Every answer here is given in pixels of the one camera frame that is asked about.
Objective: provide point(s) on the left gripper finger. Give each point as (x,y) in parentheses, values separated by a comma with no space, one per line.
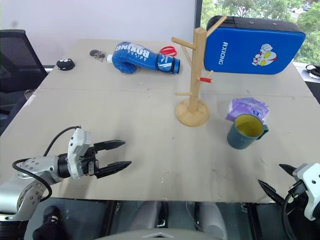
(110,144)
(112,168)

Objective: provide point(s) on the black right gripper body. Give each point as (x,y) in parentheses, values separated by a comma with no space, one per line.
(296,197)

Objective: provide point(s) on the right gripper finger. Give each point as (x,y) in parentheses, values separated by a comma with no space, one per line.
(288,169)
(272,193)

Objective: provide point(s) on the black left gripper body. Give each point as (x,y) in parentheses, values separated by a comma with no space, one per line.
(89,162)

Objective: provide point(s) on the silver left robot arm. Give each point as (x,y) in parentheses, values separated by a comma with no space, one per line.
(37,166)

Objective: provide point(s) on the teal mug yellow inside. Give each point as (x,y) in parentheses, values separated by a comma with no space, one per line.
(240,141)

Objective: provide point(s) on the wooden mug tree stand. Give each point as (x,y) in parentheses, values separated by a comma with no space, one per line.
(193,75)

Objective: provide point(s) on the grey rounded robot leg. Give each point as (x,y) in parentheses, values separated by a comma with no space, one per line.
(212,220)
(147,215)

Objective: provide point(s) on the purple plastic packet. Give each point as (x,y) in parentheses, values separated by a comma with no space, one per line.
(245,105)

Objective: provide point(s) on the grey robot torso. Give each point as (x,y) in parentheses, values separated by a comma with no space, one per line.
(160,235)

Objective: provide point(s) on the small white bottle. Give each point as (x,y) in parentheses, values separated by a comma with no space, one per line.
(110,59)

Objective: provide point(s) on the blue boxing glove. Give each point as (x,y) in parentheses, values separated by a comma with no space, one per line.
(130,56)

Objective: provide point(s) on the small speckled object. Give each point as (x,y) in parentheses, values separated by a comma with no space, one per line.
(29,94)

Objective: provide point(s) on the black round pouch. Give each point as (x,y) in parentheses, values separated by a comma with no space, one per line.
(65,65)

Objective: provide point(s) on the black key bunch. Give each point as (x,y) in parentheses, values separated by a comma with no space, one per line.
(94,53)

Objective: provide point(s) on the red scissors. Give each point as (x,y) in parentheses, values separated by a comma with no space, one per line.
(167,48)

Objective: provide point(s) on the blue kick pad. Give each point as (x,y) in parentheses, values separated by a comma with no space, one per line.
(237,50)

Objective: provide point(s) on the black mesh office chair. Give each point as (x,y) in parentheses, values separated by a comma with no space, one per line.
(15,55)

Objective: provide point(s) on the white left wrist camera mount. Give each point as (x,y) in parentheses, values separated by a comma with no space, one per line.
(76,147)

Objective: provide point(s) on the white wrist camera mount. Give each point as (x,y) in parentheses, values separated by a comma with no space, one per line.
(76,147)
(311,175)

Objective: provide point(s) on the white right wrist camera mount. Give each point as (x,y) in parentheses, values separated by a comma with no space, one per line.
(311,175)

